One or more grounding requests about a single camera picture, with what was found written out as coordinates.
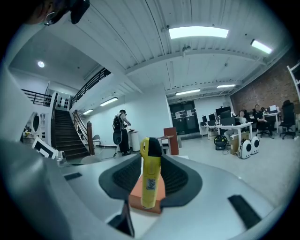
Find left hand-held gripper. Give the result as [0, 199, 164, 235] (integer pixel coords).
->
[31, 137, 68, 168]

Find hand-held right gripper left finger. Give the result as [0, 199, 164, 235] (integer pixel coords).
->
[60, 154, 143, 238]

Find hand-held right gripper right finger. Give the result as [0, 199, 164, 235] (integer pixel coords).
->
[151, 154, 275, 240]

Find orange block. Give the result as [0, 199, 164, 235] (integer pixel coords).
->
[128, 174, 166, 215]

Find yellow bottle with black cap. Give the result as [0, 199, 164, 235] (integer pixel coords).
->
[139, 136, 163, 210]

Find white metal frame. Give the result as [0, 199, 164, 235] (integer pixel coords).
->
[286, 61, 300, 102]

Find dark staircase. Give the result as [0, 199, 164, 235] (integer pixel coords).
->
[50, 92, 96, 160]

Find white cabinet with round opening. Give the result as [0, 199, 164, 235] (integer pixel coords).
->
[22, 112, 51, 144]

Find grey folding chair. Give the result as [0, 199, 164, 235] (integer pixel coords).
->
[91, 134, 102, 149]

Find white round-eyed devices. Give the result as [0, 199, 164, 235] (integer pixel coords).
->
[237, 138, 253, 160]

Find white pet carrier backpack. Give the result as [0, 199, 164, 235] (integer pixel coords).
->
[250, 135, 261, 156]

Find brown wooden lectern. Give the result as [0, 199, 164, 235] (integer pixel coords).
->
[163, 127, 180, 156]

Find grey side stand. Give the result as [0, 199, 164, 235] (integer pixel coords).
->
[157, 135, 175, 154]

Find long white office desk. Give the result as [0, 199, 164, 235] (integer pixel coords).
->
[200, 121, 254, 144]

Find black mezzanine railing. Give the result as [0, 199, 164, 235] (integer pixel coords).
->
[21, 67, 112, 107]

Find row of black monitors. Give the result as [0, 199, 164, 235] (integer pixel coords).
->
[201, 110, 236, 128]

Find black double door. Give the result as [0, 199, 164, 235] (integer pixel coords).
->
[169, 100, 201, 136]

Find small white desk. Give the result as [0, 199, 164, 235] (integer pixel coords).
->
[263, 111, 282, 135]

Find black office chair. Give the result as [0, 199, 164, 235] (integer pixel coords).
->
[278, 99, 297, 140]

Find person's head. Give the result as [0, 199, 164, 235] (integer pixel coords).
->
[24, 0, 71, 26]

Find wooden stair post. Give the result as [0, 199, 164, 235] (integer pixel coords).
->
[86, 121, 95, 156]

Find yellow and black hose reel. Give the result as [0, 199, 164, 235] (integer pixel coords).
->
[214, 134, 228, 151]

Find white cylindrical pedestal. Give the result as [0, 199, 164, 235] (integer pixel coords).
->
[127, 130, 140, 152]

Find large black wall screen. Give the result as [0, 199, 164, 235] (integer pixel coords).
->
[215, 106, 232, 116]

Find black head-worn camera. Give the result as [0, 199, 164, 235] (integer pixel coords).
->
[70, 0, 91, 25]

